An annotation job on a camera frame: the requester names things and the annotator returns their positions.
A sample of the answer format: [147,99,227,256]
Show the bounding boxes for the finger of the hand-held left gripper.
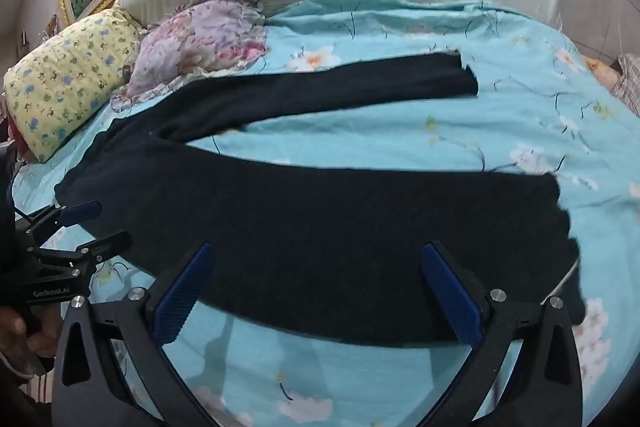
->
[15,201,103,235]
[27,231,133,270]

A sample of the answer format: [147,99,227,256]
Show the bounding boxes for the person's left hand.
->
[0,304,63,375]

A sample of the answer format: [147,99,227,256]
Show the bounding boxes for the black pants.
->
[54,49,588,348]

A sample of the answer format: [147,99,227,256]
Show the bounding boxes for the teal floral bed sheet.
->
[12,0,640,427]

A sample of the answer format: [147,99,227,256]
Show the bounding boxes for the plaid cloth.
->
[607,53,640,115]

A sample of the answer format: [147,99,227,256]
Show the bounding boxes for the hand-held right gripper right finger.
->
[420,241,583,427]

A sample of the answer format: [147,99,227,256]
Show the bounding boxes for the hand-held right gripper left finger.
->
[51,242,221,427]

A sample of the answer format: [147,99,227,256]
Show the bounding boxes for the yellow patterned pillow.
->
[2,7,146,164]

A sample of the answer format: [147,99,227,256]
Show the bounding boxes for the pink floral ruffled pillow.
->
[110,0,268,112]

